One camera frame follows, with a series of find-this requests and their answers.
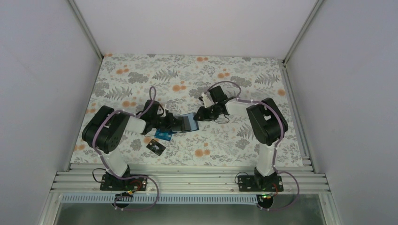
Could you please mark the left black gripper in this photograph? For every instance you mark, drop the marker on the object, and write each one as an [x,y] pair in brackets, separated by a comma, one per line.
[170,125]

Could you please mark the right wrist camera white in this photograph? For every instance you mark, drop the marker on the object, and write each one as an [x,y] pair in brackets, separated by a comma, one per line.
[207,102]

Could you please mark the perforated cable duct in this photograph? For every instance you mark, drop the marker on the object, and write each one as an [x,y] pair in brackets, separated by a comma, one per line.
[163,198]

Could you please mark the blue credit card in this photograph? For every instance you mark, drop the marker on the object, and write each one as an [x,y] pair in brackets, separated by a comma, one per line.
[163,135]

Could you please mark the plain black card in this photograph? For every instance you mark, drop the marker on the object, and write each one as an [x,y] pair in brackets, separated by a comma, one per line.
[186,125]

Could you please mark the blue card holder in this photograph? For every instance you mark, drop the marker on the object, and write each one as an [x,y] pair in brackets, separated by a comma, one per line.
[178,126]

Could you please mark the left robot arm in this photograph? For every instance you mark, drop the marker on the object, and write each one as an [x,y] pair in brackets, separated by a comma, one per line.
[104,132]

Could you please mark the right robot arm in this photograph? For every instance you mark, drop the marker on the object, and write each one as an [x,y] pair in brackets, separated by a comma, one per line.
[267,122]

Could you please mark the floral table mat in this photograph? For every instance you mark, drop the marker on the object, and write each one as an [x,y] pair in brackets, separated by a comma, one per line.
[124,81]

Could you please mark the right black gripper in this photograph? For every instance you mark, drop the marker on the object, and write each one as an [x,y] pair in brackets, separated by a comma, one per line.
[203,116]

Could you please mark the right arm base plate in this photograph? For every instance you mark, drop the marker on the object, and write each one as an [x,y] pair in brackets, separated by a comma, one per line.
[250,183]

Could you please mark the black card with chip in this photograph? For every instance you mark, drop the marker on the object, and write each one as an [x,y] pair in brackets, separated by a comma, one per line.
[155,147]

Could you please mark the aluminium rail frame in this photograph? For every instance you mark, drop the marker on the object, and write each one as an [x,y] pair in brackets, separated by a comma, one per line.
[172,179]

